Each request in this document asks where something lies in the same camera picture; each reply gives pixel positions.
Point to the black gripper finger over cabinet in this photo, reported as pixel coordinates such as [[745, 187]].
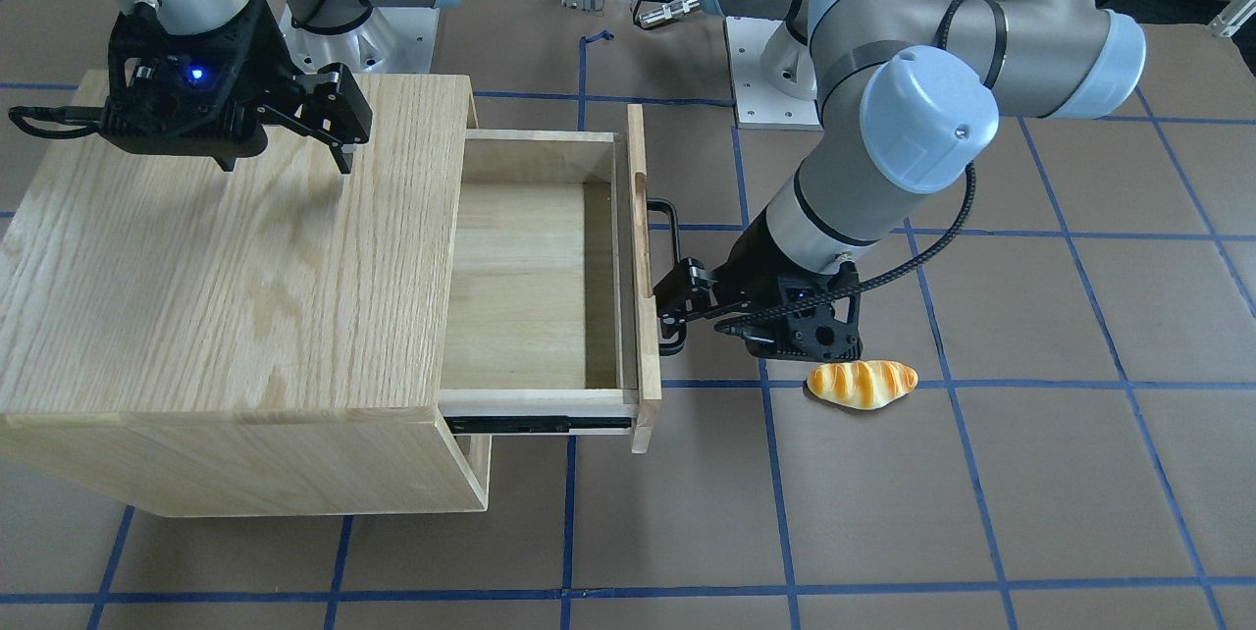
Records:
[[327, 105]]

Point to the black gripper body over cabinet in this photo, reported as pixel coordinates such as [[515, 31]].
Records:
[[262, 63]]

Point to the black gripper body at drawer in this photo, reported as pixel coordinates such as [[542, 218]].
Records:
[[754, 269]]

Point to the black gripper finger at drawer handle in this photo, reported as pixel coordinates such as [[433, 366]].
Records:
[[688, 292]]

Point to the wooden drawer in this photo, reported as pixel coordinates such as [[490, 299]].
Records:
[[551, 327]]

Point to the wooden drawer cabinet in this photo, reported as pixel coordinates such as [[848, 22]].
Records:
[[262, 342]]

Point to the yellow toy bread loaf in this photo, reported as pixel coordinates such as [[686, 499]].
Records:
[[862, 385]]

